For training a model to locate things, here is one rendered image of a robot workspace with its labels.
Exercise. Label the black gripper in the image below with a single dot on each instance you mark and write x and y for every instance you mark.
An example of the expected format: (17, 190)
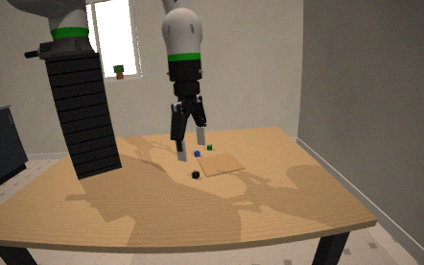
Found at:
(186, 104)

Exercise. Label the black die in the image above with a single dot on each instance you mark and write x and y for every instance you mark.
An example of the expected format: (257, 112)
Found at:
(195, 175)

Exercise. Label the tan mat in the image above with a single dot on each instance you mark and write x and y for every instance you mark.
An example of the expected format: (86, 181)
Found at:
(219, 164)

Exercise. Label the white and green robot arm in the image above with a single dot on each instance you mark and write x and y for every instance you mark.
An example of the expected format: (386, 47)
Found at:
(181, 29)

